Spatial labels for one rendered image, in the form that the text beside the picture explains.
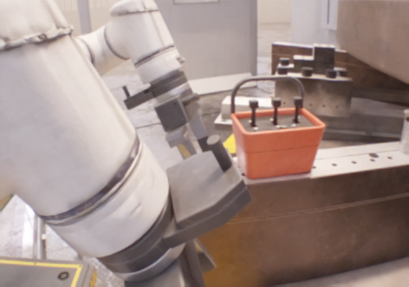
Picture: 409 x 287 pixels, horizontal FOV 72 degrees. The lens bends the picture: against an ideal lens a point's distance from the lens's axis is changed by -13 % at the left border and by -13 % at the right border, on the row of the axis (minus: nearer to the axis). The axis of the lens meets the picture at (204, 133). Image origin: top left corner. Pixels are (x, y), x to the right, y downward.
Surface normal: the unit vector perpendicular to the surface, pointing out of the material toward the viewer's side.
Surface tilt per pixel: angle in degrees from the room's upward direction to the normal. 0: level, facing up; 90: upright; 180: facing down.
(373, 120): 71
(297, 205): 90
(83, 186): 89
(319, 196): 90
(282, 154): 97
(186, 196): 25
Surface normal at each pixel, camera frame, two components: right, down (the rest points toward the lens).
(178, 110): -0.13, 0.29
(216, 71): 0.42, 0.34
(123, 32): -0.37, 0.37
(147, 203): 0.81, -0.01
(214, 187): -0.40, -0.75
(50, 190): 0.18, 0.51
